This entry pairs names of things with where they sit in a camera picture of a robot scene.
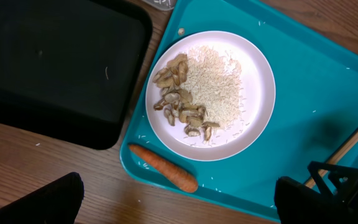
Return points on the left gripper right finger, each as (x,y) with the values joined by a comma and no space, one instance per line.
(336,201)

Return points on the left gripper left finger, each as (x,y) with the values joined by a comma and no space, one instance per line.
(56,202)

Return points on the wooden chopstick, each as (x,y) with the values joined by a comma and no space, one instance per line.
(350,142)

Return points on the white round plate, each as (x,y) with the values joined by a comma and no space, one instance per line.
(257,94)

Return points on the teal serving tray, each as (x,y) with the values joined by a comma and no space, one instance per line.
(316,105)

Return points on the orange carrot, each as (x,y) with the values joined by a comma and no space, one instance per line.
(175,174)

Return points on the black plastic tray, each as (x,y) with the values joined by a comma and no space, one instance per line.
(68,68)

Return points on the peanut shells pile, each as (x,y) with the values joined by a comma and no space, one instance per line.
(176,103)

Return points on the rice pile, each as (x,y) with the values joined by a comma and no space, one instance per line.
(214,81)

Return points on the clear plastic bin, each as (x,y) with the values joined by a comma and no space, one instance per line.
(163,5)

